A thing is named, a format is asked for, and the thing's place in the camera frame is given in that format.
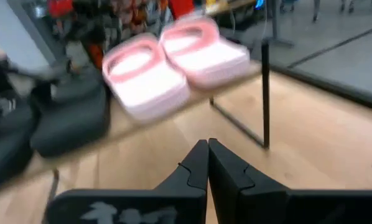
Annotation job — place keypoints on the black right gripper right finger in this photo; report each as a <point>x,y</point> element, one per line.
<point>267,207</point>

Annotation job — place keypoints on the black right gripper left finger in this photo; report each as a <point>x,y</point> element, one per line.
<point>173,205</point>

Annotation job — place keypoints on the pink rubber slide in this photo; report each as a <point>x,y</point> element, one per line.
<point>148,90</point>
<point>211,62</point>

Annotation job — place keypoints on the black rubber slide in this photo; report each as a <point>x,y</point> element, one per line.
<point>5,161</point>
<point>71,124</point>

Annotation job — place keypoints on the black aluminium rig frame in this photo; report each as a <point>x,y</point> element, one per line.
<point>344,93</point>

